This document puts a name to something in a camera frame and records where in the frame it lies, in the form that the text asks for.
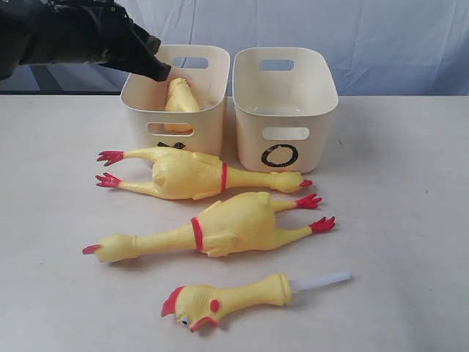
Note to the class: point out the white backdrop curtain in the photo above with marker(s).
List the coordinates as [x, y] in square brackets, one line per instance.
[372, 47]

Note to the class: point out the whole rubber chicken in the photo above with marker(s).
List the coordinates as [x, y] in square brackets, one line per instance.
[180, 174]
[245, 222]

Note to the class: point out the cream bin marked X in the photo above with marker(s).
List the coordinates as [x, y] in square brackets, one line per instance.
[206, 68]

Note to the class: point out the severed rubber chicken head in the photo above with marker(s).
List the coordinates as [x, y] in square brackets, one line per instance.
[196, 305]

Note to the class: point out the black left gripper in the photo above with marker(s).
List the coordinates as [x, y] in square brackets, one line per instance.
[64, 32]

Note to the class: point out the cream bin marked O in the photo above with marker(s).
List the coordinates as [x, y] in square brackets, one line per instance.
[285, 100]

